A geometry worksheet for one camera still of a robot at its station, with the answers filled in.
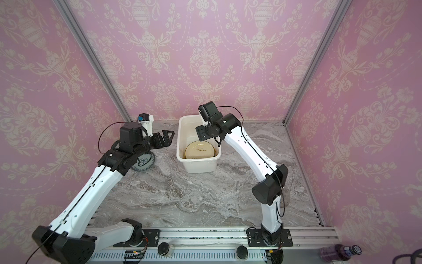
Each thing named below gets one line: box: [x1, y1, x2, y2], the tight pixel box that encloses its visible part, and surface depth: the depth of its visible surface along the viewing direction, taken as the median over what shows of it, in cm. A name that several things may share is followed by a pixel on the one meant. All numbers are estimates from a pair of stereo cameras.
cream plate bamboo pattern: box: [184, 140, 216, 159], surface depth 101 cm
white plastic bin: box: [176, 114, 222, 174], surface depth 99 cm
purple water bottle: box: [319, 244, 363, 262], surface depth 61 cm
